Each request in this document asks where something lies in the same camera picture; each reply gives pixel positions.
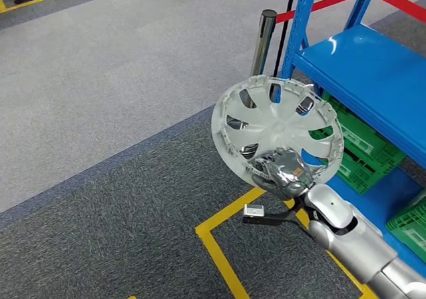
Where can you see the chrome stanchion with round base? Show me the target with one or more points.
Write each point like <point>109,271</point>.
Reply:
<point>262,41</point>

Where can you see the blue metal shelf rack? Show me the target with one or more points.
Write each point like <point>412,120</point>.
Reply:
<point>372,76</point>

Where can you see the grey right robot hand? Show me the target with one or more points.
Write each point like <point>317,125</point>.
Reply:
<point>288,173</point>

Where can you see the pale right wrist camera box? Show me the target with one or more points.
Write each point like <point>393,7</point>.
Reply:
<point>253,210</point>

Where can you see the green plastic crate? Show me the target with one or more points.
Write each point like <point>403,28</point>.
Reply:
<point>366,151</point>
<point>411,228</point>

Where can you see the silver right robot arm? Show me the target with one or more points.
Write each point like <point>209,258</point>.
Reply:
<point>353,239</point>

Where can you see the thin black pole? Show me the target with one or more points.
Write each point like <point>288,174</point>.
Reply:
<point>286,23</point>

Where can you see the silver plastic wheel hubcap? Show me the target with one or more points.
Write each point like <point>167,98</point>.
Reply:
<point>276,129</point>

